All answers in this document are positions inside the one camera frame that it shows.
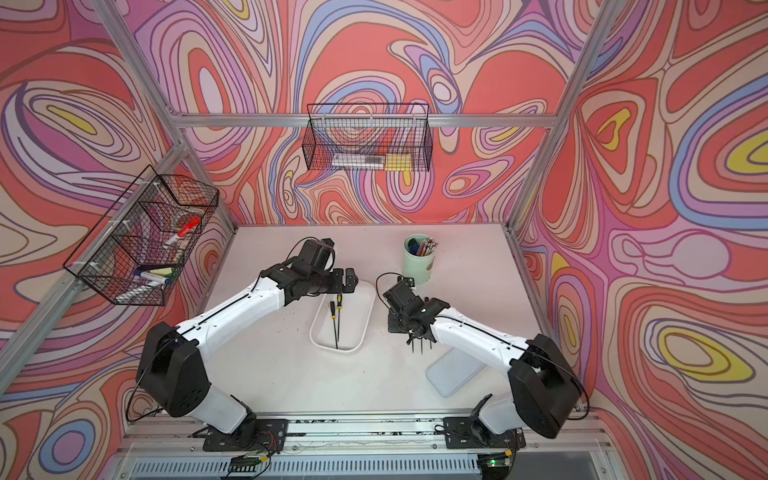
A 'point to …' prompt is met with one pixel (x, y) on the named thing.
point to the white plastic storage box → (357, 312)
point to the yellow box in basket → (398, 162)
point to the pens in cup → (423, 248)
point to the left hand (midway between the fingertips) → (348, 281)
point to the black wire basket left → (135, 250)
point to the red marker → (190, 225)
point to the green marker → (167, 272)
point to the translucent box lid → (452, 370)
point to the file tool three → (421, 340)
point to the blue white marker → (153, 277)
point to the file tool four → (339, 307)
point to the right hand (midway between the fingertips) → (400, 327)
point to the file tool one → (431, 345)
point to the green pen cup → (418, 259)
